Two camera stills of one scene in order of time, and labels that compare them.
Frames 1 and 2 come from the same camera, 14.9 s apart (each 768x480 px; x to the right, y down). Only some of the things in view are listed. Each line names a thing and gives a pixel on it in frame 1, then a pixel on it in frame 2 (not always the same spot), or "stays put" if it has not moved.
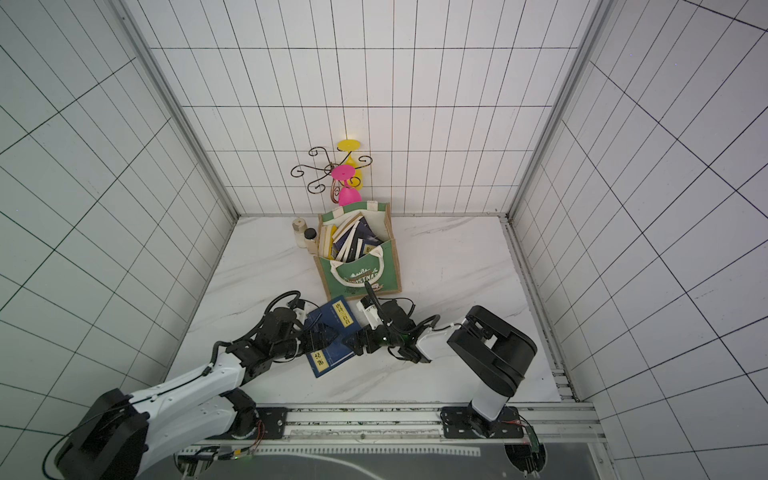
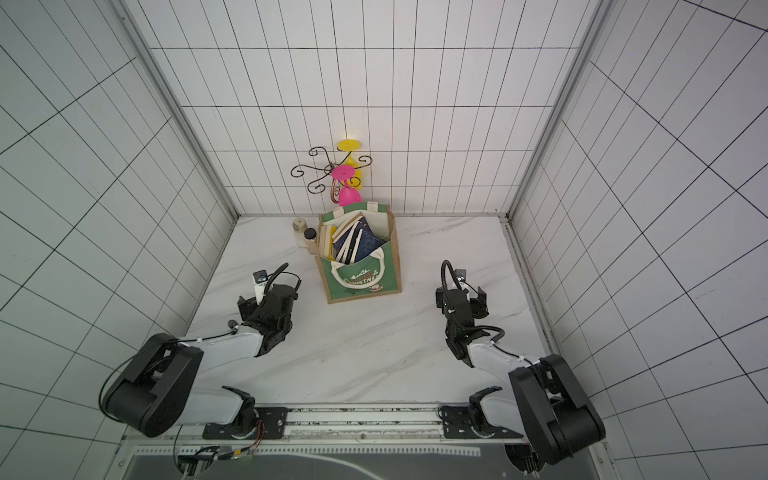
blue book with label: (337, 314) to (368, 242)
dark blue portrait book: (339, 241) stays put
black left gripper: (312, 343) to (247, 306)
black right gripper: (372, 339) to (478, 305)
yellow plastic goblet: (351, 145) stays put
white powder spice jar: (299, 226) stays put
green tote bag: (374, 273) stays put
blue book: (324, 359) to (361, 224)
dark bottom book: (364, 232) to (339, 244)
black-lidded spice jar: (311, 240) stays put
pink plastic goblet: (347, 195) stays put
